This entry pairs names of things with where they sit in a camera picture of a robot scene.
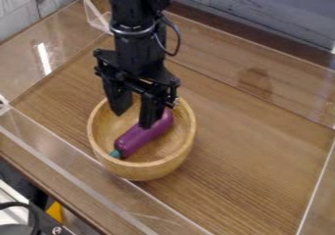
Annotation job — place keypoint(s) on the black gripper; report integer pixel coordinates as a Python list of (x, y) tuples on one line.
[(132, 69)]

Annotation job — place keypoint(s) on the purple toy eggplant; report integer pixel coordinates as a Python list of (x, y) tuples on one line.
[(130, 142)]

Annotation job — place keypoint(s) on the brown wooden bowl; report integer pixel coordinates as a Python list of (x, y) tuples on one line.
[(161, 156)]

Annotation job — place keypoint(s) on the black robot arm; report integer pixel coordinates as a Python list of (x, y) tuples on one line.
[(140, 15)]

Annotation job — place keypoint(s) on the yellow black base equipment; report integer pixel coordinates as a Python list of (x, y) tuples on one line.
[(22, 218)]

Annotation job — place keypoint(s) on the clear acrylic corner bracket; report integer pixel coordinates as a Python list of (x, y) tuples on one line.
[(98, 19)]

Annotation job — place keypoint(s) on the clear acrylic tray wall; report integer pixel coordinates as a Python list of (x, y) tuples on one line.
[(259, 176)]

